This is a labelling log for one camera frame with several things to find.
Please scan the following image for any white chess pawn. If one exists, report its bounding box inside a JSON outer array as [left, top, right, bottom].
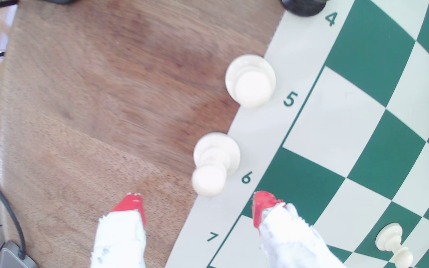
[[191, 132, 241, 198], [375, 223, 414, 268], [224, 54, 277, 109]]

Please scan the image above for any green and white chess mat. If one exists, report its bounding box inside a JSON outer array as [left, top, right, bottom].
[[164, 0, 429, 268]]

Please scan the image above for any grey electronic box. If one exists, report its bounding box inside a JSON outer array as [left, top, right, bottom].
[[0, 240, 39, 268]]

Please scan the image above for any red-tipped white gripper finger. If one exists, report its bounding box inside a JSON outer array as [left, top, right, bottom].
[[90, 193, 147, 268], [251, 191, 345, 268]]

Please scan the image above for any thick black cable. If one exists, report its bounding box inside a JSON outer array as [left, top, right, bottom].
[[0, 164, 27, 260]]

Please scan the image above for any black chess pawn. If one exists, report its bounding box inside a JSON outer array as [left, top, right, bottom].
[[280, 0, 328, 17]]

